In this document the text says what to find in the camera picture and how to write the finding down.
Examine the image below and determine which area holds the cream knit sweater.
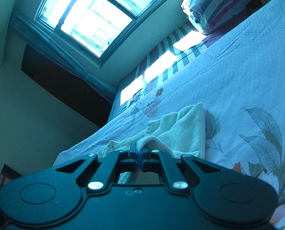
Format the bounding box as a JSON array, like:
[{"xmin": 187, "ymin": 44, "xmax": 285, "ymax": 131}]
[{"xmin": 95, "ymin": 102, "xmax": 207, "ymax": 185}]

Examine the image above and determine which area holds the dark wooden door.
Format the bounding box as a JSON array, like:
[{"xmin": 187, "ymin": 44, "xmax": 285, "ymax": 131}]
[{"xmin": 21, "ymin": 45, "xmax": 112, "ymax": 127}]

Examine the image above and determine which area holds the striped mattress sheet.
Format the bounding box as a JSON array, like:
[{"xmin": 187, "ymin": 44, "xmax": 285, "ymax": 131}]
[{"xmin": 108, "ymin": 23, "xmax": 225, "ymax": 121}]

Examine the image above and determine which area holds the left blue curtain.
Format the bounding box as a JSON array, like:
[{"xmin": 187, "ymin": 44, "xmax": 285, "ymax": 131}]
[{"xmin": 9, "ymin": 12, "xmax": 116, "ymax": 103}]

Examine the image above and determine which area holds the floral white bedspread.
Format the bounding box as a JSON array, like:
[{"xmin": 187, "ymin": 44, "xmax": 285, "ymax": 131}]
[{"xmin": 55, "ymin": 0, "xmax": 285, "ymax": 229}]

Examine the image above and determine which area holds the striped folded quilt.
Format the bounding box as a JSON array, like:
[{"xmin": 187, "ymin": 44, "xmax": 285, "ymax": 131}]
[{"xmin": 181, "ymin": 0, "xmax": 250, "ymax": 35}]

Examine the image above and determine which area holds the window with grey frame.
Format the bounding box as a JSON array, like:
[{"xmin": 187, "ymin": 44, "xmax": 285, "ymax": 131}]
[{"xmin": 36, "ymin": 0, "xmax": 167, "ymax": 66}]

